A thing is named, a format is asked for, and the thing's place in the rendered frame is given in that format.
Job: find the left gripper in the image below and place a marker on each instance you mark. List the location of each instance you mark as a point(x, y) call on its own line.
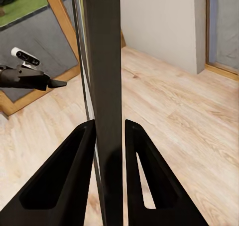
point(23, 77)

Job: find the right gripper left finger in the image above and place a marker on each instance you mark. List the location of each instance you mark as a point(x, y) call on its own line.
point(56, 195)

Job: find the door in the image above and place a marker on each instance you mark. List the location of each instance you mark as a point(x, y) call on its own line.
point(46, 30)

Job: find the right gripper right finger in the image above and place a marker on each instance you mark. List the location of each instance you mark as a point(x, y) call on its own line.
point(173, 205)

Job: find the fixed window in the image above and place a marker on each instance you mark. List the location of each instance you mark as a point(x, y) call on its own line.
point(222, 37)

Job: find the poster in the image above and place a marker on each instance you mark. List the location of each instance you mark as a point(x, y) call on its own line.
point(97, 26)

